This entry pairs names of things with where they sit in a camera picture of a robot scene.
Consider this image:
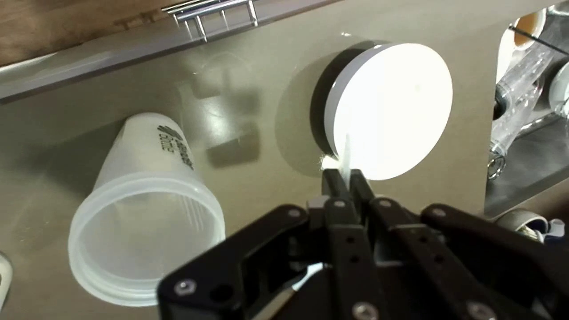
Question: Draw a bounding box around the silver drawer handle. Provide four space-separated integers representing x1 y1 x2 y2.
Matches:
160 0 263 44

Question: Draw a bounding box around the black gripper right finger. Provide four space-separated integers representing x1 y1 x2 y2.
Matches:
348 167 569 320

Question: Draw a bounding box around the small white round container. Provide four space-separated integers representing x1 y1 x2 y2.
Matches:
494 207 565 245

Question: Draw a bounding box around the white ceramic bowl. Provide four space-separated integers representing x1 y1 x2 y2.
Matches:
309 39 455 183

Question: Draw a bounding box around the stainless steel sink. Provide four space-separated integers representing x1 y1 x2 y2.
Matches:
481 3 569 218

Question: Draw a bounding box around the clear shaker bottle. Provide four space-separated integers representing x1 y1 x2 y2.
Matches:
65 111 227 309

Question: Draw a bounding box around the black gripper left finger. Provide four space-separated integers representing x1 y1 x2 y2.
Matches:
154 167 384 320

